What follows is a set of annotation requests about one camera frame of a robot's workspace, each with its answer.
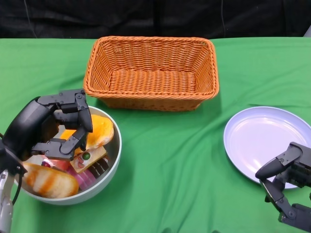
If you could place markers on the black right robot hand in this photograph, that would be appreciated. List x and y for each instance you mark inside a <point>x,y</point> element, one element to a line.
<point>298,160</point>

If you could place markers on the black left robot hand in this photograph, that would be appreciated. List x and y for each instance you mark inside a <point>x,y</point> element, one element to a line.
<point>26,121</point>

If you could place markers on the long striped bread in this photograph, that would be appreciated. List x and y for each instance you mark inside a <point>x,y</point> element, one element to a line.
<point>53,182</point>

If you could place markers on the pale grey-green bowl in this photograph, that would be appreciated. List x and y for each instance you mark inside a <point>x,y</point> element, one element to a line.
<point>107,174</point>

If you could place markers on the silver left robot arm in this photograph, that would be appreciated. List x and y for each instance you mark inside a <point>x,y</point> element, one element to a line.
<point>5,208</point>

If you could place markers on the lavender round plate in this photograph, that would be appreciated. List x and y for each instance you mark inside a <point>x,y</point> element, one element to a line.
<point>257,136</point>

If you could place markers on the salmon pink cake slice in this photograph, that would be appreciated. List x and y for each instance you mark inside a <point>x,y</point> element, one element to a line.
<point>62,165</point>

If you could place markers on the yellow cake slice green ball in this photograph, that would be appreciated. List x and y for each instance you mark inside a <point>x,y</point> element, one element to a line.
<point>93,155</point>

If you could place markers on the magenta pink cake slice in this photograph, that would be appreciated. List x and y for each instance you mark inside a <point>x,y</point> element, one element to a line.
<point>85,179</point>

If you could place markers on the chocolate brown cake slice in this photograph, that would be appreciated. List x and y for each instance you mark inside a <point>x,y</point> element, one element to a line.
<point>100,167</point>

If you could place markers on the orange wicker basket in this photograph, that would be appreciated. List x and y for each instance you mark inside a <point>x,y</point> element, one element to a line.
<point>150,80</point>

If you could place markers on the green tablecloth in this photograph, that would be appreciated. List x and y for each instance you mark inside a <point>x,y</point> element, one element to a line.
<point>170,157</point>

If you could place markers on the black backdrop cloth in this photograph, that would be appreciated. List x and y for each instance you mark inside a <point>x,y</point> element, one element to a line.
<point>145,17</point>

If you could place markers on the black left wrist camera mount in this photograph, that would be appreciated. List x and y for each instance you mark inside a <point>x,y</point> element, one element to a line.
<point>9,157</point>

